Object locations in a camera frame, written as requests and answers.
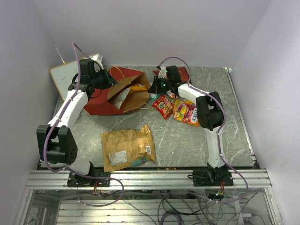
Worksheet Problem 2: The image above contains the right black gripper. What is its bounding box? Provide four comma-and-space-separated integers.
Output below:
148, 76, 172, 94

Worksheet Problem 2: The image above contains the large orange cracker bag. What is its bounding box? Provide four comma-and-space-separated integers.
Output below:
113, 84, 148, 110

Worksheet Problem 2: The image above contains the red brown paper bag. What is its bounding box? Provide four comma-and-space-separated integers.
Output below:
84, 66, 150, 115

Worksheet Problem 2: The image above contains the teal white snack packet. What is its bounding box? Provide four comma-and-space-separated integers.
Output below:
150, 93, 161, 100

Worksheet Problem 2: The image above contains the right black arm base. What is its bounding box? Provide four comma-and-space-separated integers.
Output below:
187, 165, 233, 187

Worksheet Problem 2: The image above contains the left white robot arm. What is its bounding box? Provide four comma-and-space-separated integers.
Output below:
36, 54, 117, 186

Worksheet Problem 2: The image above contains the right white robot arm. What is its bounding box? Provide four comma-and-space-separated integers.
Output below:
148, 66, 226, 186

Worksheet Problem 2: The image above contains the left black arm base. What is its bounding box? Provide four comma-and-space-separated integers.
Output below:
67, 163, 110, 188

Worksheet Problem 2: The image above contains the red Doritos chip bag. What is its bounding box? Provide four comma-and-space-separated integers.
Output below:
152, 67, 192, 84

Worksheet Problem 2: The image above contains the Fox's candy bag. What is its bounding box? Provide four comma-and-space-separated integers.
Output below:
172, 99, 200, 127

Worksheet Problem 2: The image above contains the large gold brown snack bag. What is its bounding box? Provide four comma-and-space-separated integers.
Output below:
101, 125, 157, 172

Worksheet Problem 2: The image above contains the orange snack packet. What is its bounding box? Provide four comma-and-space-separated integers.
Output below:
166, 90, 176, 99

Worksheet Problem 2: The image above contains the red cookie snack packet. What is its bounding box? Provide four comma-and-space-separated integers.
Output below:
152, 96, 174, 120

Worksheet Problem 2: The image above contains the yellow framed whiteboard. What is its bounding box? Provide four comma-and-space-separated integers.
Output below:
49, 53, 98, 101

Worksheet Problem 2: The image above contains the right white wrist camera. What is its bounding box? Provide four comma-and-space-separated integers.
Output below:
157, 66, 167, 79

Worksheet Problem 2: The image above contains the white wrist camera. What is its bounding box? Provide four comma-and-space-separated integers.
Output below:
157, 66, 167, 79
91, 53, 104, 69

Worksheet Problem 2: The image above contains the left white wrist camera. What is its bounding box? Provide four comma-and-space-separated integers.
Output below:
91, 53, 104, 69

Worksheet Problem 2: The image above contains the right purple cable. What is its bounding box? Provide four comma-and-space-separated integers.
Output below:
156, 56, 249, 204

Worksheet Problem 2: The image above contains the purple cable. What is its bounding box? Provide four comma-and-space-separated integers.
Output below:
43, 42, 125, 207
156, 56, 249, 204

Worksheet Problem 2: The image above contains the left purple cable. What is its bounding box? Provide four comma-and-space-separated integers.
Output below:
43, 42, 125, 207

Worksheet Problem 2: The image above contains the aluminium frame rail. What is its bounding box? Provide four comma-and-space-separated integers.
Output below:
25, 169, 272, 190

